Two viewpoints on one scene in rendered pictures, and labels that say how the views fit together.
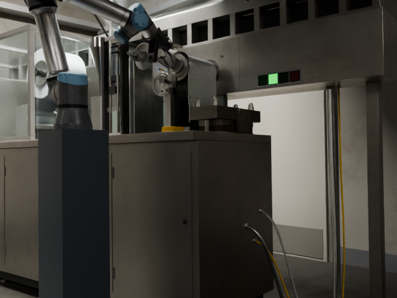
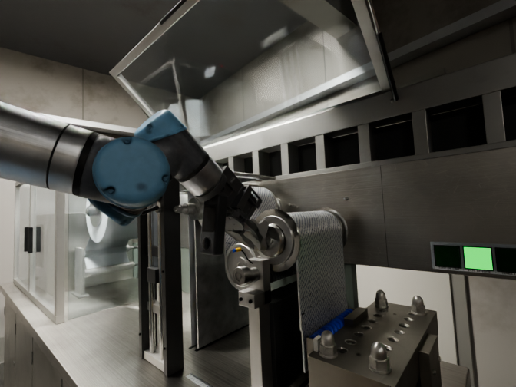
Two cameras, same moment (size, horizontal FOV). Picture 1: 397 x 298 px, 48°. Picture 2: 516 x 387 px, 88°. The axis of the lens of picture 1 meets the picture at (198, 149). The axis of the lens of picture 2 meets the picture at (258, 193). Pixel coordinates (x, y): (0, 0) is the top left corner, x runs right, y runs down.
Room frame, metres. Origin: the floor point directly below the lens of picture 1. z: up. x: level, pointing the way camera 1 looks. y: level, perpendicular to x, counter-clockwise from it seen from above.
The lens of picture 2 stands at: (1.60, 0.09, 1.32)
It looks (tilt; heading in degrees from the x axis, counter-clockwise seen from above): 4 degrees up; 4
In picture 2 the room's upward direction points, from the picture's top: 3 degrees counter-clockwise
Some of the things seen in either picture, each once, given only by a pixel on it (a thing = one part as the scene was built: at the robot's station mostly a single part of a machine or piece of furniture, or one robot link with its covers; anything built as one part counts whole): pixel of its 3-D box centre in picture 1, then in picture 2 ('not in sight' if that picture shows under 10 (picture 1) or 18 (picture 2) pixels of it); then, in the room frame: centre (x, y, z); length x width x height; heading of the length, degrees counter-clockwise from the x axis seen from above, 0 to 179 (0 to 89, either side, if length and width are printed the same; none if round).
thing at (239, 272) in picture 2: (163, 78); (242, 275); (2.21, 0.17, 1.18); 0.04 x 0.02 x 0.04; 52
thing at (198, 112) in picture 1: (227, 115); (382, 342); (2.27, -0.15, 1.00); 0.40 x 0.16 x 0.06; 142
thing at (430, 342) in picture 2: (244, 121); (431, 369); (2.22, -0.23, 0.96); 0.10 x 0.03 x 0.11; 142
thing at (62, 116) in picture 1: (72, 117); not in sight; (1.77, 0.49, 0.95); 0.15 x 0.15 x 0.10
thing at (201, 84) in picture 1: (202, 88); (323, 276); (2.31, -0.03, 1.15); 0.23 x 0.01 x 0.18; 142
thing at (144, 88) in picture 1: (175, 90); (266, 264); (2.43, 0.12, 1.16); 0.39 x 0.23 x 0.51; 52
